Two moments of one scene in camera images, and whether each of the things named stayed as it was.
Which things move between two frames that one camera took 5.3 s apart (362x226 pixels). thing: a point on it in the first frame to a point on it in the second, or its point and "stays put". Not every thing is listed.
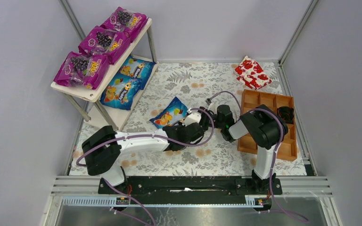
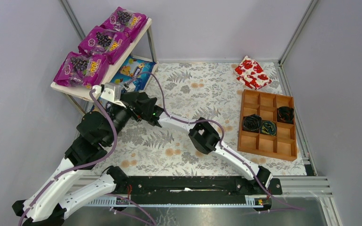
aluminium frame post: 297,31 stays put
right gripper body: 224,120 to 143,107
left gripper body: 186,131 to 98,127
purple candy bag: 130,23 stays put
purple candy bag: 83,71 stays put
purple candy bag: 98,42 stays put
